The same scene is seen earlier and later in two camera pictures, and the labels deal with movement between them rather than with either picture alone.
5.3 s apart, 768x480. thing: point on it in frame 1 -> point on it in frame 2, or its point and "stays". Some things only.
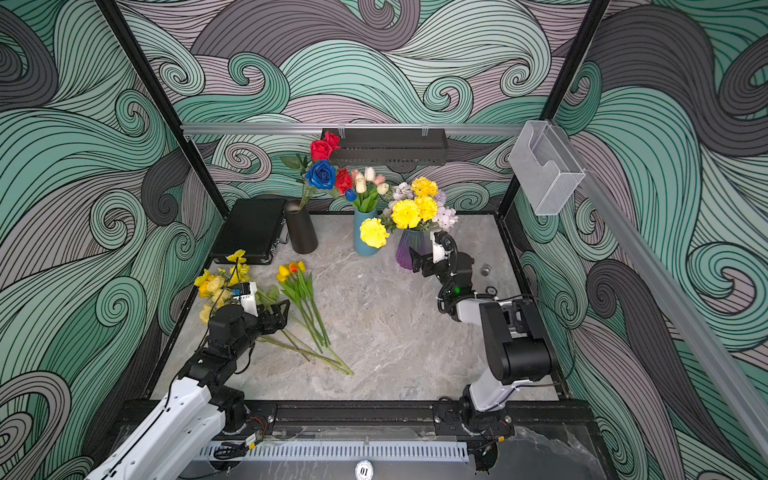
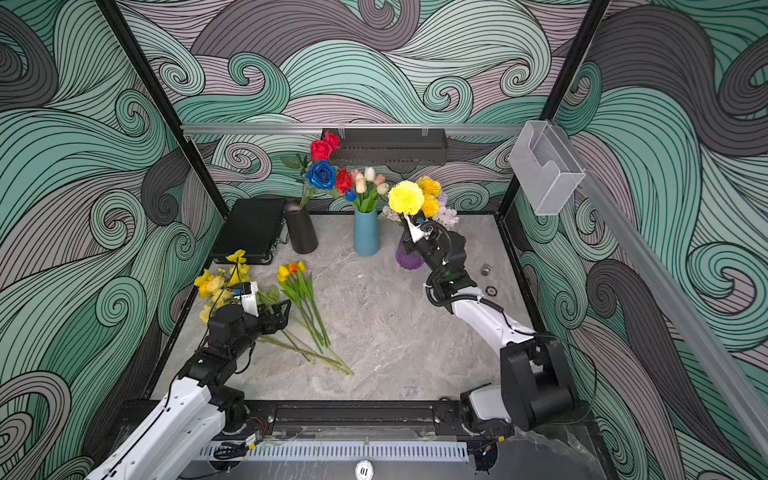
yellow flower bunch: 291,342 stays
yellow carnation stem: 376,231 -> 406,197
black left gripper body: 262,325 stays
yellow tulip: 298,286 stays
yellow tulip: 288,288 -> 301,269
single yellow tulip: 301,268 stays
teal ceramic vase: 361,248 stays
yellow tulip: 301,268 -> 285,272
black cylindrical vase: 301,228 stays
